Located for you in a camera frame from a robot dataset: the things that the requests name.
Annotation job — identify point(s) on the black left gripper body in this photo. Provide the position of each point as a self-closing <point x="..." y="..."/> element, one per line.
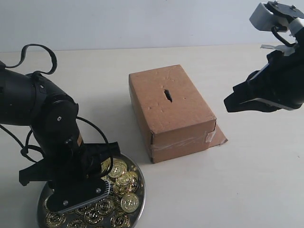
<point x="92" y="161"/>

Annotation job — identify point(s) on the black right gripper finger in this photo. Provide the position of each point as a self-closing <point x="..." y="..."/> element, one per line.
<point x="236" y="103"/>

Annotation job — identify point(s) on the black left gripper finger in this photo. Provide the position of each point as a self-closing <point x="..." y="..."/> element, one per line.
<point x="77" y="196"/>

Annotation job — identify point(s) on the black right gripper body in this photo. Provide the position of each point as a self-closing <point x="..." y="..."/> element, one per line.
<point x="280" y="83"/>

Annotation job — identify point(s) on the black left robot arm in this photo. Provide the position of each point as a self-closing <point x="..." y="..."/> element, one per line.
<point x="34" y="101"/>

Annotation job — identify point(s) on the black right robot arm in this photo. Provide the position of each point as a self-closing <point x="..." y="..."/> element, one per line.
<point x="286" y="48"/>

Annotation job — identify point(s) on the brown cardboard slotted box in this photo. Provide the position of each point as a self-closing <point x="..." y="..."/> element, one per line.
<point x="173" y="117"/>

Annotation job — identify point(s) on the gold coin right centre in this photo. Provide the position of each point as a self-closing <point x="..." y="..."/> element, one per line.
<point x="118" y="169"/>

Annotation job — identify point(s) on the gold coin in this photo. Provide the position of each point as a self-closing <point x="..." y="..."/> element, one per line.
<point x="120" y="220"/>
<point x="118" y="169"/>

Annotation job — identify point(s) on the round steel plate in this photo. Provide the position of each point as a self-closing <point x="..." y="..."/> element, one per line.
<point x="88" y="217"/>

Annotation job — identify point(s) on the gold coin bottom right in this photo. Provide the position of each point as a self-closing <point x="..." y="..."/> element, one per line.
<point x="120" y="220"/>

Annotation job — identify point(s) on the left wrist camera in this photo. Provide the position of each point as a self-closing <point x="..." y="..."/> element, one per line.
<point x="108" y="187"/>

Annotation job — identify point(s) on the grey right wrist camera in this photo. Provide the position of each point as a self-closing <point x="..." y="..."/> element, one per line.
<point x="274" y="14"/>

